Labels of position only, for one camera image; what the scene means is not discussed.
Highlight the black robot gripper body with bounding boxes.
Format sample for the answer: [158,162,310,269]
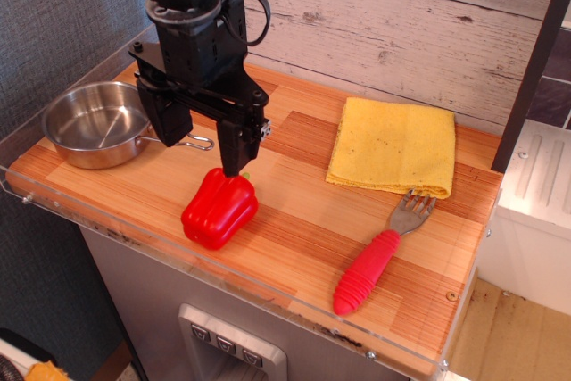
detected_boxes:
[128,21,269,143]

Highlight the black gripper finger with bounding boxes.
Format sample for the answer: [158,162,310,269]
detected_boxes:
[137,80,193,147]
[217,120,260,178]

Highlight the yellow cloth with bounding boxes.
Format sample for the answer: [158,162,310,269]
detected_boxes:
[326,97,456,199]

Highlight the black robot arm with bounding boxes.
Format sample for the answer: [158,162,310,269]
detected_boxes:
[128,0,271,177]

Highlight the stainless steel pan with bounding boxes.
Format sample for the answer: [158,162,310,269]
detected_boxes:
[41,80,215,170]

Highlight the red toy bell pepper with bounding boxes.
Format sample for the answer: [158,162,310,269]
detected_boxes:
[180,168,259,250]

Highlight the clear acrylic table guard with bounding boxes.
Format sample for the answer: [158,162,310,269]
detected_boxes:
[1,65,501,380]

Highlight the grey toy fridge cabinet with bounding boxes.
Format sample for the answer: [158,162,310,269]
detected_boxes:
[81,228,404,380]

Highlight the silver dispenser button panel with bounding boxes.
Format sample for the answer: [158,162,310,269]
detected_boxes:
[178,303,288,380]

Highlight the orange object bottom left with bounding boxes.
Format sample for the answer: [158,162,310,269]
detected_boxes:
[24,361,70,381]

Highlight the white toy sink unit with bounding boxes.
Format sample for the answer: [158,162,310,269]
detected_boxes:
[476,120,570,314]

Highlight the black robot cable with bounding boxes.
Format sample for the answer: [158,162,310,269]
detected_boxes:
[225,0,272,48]

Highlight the red handled metal fork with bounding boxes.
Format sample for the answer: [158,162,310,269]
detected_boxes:
[333,190,437,316]

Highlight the dark right frame post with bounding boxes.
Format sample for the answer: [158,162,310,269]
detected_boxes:
[491,0,570,173]

